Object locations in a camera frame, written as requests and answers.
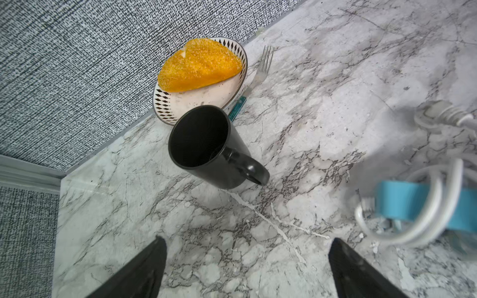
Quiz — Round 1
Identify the black cup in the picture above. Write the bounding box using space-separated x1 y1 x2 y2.
168 105 270 189

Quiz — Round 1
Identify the green handled fork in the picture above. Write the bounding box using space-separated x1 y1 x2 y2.
229 46 275 122

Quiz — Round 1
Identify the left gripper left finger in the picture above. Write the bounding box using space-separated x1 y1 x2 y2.
88 236 167 298

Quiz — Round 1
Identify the patterned white bowl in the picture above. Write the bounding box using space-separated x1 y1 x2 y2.
152 37 248 126

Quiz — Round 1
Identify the white power cord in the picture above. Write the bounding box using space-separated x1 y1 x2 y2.
353 99 477 248

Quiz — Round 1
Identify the teal power strip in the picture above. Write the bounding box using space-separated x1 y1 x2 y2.
374 180 477 233

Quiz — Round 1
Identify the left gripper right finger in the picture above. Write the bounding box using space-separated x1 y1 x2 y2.
328 238 407 298

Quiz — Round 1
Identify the orange food piece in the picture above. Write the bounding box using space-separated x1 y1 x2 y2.
158 38 243 93

